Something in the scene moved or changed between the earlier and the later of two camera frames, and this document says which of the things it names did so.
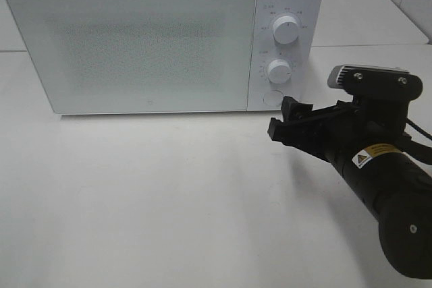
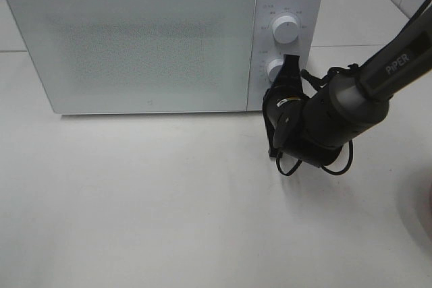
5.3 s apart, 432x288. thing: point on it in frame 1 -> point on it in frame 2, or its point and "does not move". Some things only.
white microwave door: x=141 y=46 does not move
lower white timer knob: x=279 y=71 does not move
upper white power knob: x=286 y=29 does not move
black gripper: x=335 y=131 -> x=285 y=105
